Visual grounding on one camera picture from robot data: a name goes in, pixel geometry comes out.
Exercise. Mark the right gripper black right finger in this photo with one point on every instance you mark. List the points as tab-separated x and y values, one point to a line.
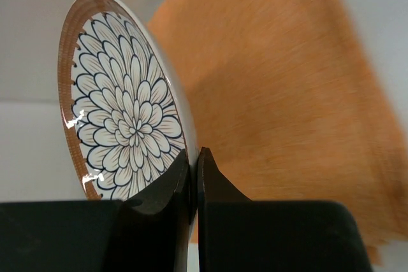
239	234

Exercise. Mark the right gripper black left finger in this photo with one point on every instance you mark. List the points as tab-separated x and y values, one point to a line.
147	232

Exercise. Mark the floral patterned ceramic plate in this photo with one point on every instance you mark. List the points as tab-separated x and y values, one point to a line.
124	112

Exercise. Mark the orange cloth placemat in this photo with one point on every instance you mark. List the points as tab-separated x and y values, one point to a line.
283	95

